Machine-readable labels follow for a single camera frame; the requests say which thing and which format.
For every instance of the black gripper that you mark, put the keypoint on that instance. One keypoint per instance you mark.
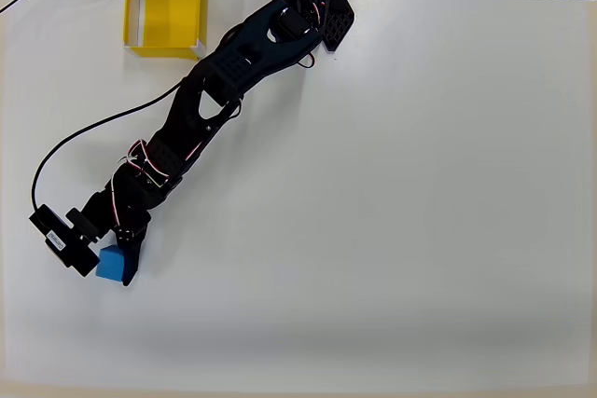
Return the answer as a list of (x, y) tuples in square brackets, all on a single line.
[(133, 226)]

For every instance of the blue cube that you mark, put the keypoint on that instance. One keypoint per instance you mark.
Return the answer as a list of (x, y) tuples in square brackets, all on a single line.
[(110, 265)]

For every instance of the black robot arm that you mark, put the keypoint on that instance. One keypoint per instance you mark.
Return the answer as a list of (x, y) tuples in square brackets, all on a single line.
[(233, 67)]

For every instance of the yellow open box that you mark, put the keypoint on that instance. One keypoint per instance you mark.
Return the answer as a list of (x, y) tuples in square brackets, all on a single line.
[(170, 11)]

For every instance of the black webcam with white label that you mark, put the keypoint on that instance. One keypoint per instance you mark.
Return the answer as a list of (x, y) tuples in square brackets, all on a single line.
[(63, 239)]

